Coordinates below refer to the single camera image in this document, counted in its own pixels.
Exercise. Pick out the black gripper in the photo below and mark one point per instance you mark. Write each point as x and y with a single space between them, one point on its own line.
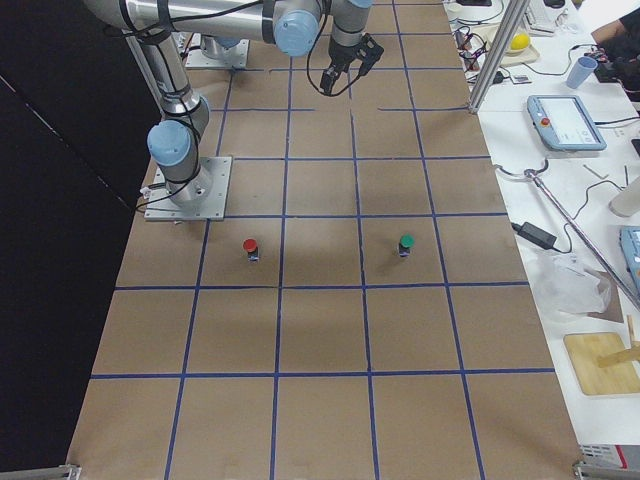
341 54

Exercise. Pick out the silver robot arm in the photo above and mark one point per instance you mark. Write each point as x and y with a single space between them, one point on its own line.
174 142
291 25

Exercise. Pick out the green push button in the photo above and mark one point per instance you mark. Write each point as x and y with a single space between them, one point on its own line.
405 245

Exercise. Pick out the red push button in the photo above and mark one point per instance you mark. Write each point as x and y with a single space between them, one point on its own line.
251 248

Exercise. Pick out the yellow ball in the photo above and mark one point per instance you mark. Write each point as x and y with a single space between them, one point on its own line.
519 43

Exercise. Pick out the metal rod tool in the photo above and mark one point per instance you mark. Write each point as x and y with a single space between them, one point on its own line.
534 175

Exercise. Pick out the teach pendant tablet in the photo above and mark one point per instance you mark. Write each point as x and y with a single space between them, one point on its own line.
564 124

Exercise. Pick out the light blue cup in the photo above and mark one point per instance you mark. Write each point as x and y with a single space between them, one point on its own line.
580 72

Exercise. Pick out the black power adapter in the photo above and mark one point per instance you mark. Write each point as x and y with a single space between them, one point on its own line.
536 235

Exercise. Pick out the clear plastic bag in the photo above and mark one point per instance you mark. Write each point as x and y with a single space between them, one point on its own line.
565 288

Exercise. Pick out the wooden cutting board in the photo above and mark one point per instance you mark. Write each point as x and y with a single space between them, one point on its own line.
602 363

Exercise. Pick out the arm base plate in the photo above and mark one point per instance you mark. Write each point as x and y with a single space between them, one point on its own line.
209 54
203 198

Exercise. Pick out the aluminium frame post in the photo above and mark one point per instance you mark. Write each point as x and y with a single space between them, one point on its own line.
511 19

